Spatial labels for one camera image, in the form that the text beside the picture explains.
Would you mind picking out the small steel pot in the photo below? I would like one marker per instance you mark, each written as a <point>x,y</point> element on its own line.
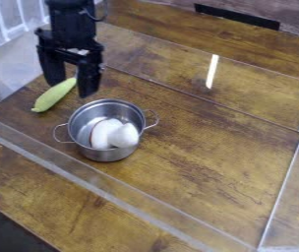
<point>94,112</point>

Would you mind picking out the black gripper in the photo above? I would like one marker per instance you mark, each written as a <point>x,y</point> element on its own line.
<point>69,43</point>

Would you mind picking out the white mushroom toy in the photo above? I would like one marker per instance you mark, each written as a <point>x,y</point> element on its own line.
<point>111,133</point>

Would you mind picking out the black bar on wall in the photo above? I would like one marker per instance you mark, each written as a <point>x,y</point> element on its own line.
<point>238,17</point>

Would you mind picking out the clear acrylic enclosure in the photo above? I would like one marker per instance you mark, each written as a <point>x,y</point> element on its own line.
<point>211,183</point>

